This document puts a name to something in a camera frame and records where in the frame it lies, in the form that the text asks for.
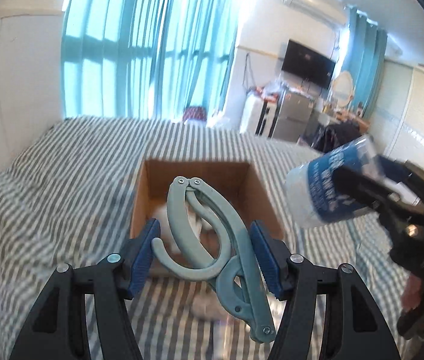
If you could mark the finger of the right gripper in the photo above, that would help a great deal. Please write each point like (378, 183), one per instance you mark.
(394, 170)
(364, 189)

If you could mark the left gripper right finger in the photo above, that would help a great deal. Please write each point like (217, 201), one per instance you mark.
(354, 327)

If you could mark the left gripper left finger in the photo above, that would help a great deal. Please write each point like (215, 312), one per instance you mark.
(55, 328)

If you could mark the clear plastic water bottle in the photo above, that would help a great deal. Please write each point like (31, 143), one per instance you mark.
(314, 198)

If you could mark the grey folding travel hanger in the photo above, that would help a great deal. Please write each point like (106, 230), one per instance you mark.
(222, 257)

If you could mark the white plastic bag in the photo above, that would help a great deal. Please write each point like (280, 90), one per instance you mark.
(207, 306)

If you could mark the person's right hand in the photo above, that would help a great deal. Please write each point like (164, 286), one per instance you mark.
(412, 294)

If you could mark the white louvered wardrobe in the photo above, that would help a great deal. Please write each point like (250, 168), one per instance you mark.
(397, 120)

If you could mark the black jacket on chair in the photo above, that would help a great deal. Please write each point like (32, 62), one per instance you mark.
(330, 137)

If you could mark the oval white vanity mirror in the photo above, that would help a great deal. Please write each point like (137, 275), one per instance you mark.
(343, 89)

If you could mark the silver mini fridge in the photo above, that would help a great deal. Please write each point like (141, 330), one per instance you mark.
(293, 116)

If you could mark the right teal curtain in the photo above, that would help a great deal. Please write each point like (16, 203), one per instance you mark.
(364, 59)

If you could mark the teal curtain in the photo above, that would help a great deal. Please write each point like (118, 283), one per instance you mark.
(364, 59)
(195, 56)
(110, 57)

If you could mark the green checkered bed quilt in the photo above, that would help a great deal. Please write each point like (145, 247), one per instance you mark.
(69, 198)

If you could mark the white suitcase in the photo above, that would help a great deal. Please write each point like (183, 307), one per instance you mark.
(258, 115)

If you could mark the brown cardboard box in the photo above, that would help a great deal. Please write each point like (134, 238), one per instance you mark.
(213, 183)

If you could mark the white cloth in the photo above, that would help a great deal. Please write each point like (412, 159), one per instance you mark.
(197, 224)

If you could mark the dark red patterned bag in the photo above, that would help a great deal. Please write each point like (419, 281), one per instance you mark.
(194, 114)

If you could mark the middle teal curtain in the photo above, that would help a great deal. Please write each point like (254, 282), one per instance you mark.
(195, 56)

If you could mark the white padded headboard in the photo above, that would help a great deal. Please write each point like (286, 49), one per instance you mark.
(30, 81)

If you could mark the left teal curtain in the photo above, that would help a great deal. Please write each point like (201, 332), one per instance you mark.
(110, 57)

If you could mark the black wall television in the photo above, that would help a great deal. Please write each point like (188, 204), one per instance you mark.
(308, 64)

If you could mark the white wall air conditioner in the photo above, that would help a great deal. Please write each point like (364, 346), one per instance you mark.
(330, 12)

